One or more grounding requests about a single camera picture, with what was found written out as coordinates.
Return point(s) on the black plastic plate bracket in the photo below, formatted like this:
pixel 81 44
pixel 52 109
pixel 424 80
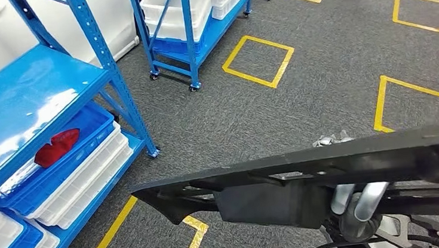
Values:
pixel 286 165

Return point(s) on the large white plastic bin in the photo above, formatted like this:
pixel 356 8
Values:
pixel 196 0
pixel 203 27

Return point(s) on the red cloth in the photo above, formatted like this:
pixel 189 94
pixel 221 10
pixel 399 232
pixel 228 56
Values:
pixel 56 147

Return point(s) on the white car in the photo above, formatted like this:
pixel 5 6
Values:
pixel 75 16

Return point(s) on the clear plastic bag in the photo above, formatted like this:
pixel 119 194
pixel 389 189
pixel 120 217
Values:
pixel 17 176

